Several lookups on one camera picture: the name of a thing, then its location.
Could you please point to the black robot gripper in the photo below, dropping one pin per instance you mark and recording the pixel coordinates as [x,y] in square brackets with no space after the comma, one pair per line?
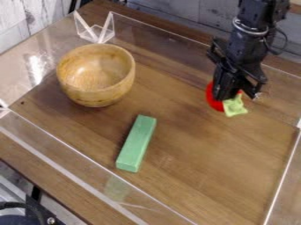
[229,72]

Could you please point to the red plush strawberry toy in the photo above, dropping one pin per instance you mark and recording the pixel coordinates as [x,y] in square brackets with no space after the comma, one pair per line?
[232,106]

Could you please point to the dark robot arm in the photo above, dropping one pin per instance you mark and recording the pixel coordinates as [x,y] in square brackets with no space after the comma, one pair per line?
[240,55]

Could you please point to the wooden bowl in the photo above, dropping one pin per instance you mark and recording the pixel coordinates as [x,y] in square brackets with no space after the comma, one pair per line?
[96,74]

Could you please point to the green rectangular block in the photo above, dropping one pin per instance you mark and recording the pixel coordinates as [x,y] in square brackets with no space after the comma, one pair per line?
[137,143]

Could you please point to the clear acrylic corner bracket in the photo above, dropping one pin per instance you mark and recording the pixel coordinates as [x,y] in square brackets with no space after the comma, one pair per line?
[96,33]

